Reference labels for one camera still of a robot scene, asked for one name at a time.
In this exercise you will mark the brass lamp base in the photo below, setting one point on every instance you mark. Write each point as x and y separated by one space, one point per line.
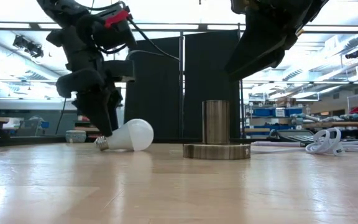
215 124

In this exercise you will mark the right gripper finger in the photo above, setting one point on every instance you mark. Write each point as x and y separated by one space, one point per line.
253 53

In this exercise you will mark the wooden background workbench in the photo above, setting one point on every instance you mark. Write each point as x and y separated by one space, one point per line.
353 124

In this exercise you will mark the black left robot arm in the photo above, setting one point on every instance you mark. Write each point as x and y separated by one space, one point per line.
61 9

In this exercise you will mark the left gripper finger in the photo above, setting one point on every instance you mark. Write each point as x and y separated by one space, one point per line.
96 112
117 102

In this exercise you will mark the black room divider panel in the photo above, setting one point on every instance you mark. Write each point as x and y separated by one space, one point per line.
154 93
197 77

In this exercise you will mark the blue storage bin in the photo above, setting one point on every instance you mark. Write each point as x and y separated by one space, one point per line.
294 111
263 112

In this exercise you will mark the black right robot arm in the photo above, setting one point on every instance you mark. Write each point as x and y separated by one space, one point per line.
317 4

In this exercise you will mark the black aluminium frame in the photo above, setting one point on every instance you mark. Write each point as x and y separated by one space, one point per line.
26 140

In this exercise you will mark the purple pen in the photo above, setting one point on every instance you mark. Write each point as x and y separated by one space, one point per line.
275 143

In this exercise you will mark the black ceiling fixture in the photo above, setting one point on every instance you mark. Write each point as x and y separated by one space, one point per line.
26 46
352 54

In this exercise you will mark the white lightbulb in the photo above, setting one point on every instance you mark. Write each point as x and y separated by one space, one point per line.
132 135

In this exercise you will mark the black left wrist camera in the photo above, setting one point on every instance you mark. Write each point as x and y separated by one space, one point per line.
104 35

